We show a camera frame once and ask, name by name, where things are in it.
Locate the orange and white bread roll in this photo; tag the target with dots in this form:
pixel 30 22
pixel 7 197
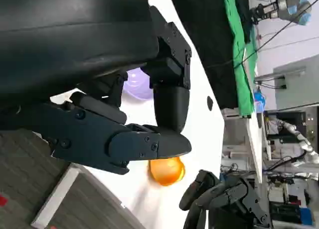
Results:
pixel 167 174

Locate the black backdrop cloth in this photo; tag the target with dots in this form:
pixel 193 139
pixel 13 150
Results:
pixel 204 39

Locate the lilac plate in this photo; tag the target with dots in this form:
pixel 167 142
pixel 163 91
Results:
pixel 137 89

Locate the grey cabinet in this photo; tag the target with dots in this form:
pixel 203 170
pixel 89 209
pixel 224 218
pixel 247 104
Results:
pixel 296 86

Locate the green cloth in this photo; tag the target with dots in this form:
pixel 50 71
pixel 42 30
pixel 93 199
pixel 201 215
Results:
pixel 243 89

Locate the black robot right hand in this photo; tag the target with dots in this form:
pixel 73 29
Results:
pixel 219 196

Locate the blue plastic bag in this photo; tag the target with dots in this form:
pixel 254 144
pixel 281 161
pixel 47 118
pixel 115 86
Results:
pixel 259 100

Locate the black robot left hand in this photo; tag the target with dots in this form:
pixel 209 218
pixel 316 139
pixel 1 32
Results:
pixel 62 39

